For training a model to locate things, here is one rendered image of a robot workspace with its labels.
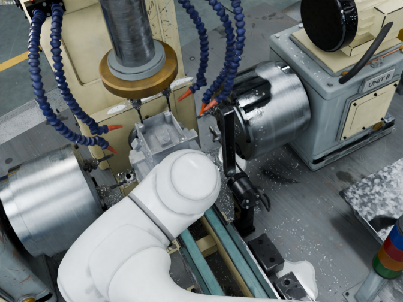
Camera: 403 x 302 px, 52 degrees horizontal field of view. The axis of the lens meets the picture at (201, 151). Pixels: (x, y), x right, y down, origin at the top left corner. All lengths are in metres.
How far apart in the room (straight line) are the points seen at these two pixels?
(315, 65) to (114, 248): 0.81
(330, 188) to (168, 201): 0.86
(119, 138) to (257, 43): 0.88
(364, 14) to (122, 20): 0.61
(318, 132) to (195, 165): 0.73
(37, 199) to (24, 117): 1.40
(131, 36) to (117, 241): 0.44
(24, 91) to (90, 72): 2.03
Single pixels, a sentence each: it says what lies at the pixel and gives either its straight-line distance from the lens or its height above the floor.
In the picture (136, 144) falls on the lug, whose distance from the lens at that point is 1.13.
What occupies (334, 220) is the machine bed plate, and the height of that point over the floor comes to 0.80.
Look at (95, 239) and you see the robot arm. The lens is 0.62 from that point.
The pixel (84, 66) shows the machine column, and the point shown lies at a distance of 1.17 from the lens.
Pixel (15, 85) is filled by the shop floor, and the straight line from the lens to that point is 3.28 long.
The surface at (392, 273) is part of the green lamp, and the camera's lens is 1.00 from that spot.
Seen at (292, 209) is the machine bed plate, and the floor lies 0.80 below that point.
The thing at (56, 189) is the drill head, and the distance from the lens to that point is 1.03.
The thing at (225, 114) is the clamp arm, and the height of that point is 1.25.
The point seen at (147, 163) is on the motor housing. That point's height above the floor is 1.07.
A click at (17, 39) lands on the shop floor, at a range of 3.72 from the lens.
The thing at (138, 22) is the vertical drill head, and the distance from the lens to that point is 0.87.
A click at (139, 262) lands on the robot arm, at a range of 0.58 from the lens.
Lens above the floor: 1.94
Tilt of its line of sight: 52 degrees down
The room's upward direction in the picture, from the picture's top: 8 degrees counter-clockwise
